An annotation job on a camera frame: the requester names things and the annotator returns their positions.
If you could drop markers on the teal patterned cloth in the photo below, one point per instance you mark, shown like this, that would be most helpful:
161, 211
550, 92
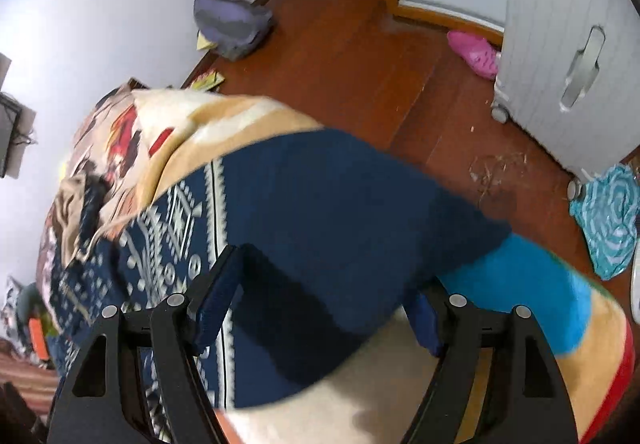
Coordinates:
607, 219

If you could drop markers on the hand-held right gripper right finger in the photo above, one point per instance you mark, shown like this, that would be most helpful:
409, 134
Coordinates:
425, 324

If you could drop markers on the black wall monitor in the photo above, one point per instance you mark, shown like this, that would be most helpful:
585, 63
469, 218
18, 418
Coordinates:
7, 133

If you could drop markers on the brown cloth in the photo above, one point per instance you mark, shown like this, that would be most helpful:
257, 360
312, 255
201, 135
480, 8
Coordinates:
70, 209

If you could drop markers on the orange box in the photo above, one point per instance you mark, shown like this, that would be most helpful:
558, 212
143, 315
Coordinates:
39, 339

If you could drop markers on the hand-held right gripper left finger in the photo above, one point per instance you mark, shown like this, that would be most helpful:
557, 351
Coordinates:
220, 296

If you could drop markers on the beige plush blanket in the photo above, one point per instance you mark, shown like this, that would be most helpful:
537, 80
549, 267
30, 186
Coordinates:
525, 374

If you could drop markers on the purple backpack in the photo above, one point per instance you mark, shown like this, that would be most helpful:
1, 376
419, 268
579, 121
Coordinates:
230, 21

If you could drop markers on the pink slipper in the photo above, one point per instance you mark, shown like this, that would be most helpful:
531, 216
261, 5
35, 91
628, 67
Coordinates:
472, 51

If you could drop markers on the yellow magazine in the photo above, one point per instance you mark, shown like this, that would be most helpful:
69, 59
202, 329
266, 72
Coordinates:
207, 81

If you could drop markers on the grey patterned pillow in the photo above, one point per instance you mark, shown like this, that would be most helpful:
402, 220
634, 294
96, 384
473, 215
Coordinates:
7, 299

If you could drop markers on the grey green pillow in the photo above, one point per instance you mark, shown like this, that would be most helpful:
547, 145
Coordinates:
25, 309

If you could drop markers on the navy patterned sweater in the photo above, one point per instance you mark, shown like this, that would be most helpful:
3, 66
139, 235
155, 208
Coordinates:
325, 224

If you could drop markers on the white ribbed suitcase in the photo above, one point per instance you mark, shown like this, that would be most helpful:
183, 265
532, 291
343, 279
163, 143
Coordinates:
555, 48

